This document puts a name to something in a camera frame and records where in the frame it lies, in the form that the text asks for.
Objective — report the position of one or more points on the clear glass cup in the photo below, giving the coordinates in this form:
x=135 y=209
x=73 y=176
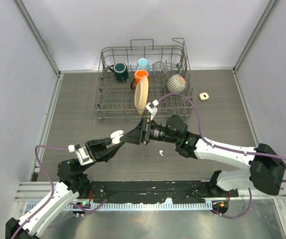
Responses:
x=159 y=70

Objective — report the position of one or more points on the striped ceramic bowl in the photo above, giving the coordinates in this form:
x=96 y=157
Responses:
x=176 y=84

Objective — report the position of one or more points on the white slotted cable duct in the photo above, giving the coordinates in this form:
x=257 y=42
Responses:
x=168 y=205

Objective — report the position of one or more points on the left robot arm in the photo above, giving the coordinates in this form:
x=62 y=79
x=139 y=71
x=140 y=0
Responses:
x=73 y=183

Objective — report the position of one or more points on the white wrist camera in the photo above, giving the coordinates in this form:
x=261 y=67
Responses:
x=82 y=154
x=152 y=108

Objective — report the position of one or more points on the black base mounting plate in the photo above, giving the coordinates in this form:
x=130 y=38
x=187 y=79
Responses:
x=152 y=192

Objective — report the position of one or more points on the dark green mug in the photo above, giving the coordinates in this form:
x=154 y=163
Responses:
x=120 y=71

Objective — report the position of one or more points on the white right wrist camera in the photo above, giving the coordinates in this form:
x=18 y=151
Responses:
x=152 y=108

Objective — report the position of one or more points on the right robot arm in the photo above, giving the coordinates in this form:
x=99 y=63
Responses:
x=259 y=167

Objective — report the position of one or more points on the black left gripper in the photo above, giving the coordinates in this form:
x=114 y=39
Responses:
x=94 y=146

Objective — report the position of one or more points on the grey wire dish rack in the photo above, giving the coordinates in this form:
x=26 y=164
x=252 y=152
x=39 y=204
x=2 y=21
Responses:
x=116 y=100

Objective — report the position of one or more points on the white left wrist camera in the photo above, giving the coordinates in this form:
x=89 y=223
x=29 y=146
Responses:
x=82 y=154

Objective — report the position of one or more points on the light blue mug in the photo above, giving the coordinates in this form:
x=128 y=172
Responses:
x=143 y=64

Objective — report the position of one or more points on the beige earbud charging case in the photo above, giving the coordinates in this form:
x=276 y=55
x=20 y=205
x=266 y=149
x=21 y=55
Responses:
x=203 y=96

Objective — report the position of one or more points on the beige plate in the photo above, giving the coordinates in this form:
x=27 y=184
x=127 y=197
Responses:
x=141 y=95

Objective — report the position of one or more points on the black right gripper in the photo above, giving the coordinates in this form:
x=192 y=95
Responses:
x=134 y=136

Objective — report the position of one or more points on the white earbud charging case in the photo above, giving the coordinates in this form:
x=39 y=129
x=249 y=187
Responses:
x=115 y=136

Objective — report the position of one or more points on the orange mug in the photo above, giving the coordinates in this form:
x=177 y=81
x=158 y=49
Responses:
x=138 y=75

